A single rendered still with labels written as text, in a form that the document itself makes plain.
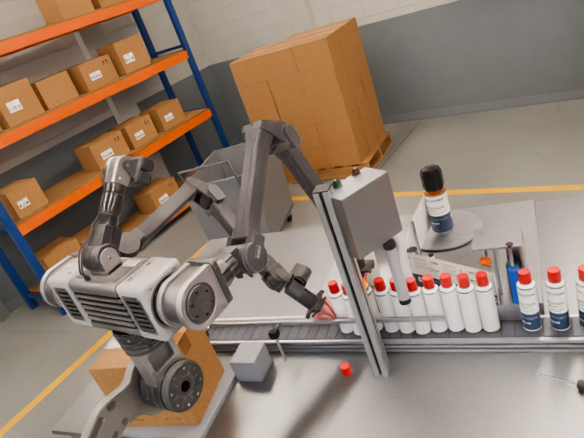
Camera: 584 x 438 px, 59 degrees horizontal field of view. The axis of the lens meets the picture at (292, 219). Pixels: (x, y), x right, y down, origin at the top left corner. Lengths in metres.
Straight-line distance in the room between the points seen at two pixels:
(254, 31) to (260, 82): 1.88
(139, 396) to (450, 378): 0.90
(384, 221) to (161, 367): 0.73
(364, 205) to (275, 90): 3.92
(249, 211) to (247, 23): 5.88
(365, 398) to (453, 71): 4.83
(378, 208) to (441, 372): 0.57
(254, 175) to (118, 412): 0.73
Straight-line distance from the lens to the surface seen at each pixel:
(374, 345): 1.63
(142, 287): 1.19
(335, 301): 1.74
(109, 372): 1.81
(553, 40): 5.83
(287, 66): 5.08
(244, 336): 2.02
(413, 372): 1.71
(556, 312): 1.66
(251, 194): 1.33
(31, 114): 5.09
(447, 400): 1.62
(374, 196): 1.39
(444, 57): 6.08
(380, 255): 2.18
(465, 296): 1.63
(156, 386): 1.49
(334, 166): 5.28
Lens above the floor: 2.02
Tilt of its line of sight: 25 degrees down
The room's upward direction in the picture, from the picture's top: 20 degrees counter-clockwise
